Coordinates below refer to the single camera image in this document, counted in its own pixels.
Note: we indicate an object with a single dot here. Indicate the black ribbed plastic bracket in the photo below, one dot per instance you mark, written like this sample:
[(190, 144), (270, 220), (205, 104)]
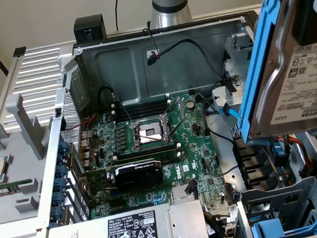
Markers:
[(248, 156)]

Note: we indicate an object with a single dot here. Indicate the grey power supply unit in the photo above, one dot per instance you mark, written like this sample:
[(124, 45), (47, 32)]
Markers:
[(87, 233)]

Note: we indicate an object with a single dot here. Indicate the green RAM stick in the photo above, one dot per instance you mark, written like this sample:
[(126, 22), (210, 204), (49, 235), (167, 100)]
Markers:
[(5, 186)]

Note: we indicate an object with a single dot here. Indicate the silver finned chipset heatsink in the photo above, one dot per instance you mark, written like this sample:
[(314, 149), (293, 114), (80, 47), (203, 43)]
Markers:
[(178, 194)]

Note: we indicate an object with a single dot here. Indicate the metal socket cover frame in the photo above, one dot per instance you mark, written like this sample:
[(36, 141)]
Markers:
[(180, 105)]

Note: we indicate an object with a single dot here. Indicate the silver metal drive cage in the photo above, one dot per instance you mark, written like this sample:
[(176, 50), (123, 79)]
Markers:
[(219, 98)]

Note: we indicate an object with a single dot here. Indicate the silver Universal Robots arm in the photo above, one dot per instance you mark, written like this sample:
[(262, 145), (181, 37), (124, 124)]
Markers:
[(170, 17)]

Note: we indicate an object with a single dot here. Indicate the black plastic box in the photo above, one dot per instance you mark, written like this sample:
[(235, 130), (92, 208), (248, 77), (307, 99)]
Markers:
[(89, 25)]

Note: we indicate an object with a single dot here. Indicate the black graphics card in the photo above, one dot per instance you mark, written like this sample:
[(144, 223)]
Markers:
[(138, 175)]

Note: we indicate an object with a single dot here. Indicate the hard disk with blue carrier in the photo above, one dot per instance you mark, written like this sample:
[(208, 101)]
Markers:
[(295, 87)]

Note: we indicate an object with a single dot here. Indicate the silver coin battery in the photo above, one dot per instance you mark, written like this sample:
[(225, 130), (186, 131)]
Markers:
[(190, 104)]

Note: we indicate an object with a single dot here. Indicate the blue plastic latch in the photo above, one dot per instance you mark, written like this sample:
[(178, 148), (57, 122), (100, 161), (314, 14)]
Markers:
[(278, 154)]

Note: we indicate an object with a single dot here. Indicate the grey plastic parts rack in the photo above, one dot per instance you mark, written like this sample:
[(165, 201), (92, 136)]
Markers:
[(19, 150)]

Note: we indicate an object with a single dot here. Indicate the blue drive bay clips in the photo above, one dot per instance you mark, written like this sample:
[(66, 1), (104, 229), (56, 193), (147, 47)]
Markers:
[(269, 228)]

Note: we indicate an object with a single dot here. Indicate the green Dell motherboard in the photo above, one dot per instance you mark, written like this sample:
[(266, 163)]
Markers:
[(185, 149)]

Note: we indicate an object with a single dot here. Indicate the black RAM slot row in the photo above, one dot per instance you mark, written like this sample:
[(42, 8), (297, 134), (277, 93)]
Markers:
[(144, 109), (144, 152)]

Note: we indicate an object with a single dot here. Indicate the open grey PC case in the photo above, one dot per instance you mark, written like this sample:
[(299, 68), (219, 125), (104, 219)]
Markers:
[(117, 73)]

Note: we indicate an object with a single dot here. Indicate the metal CPU socket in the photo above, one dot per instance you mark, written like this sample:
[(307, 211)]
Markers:
[(148, 130)]

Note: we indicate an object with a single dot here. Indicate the dark blue card latch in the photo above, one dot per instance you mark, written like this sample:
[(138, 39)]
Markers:
[(60, 185), (58, 199), (64, 146), (61, 171), (57, 213)]

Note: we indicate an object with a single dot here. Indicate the metal locking lever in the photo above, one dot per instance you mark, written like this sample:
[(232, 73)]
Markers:
[(124, 110), (176, 127)]

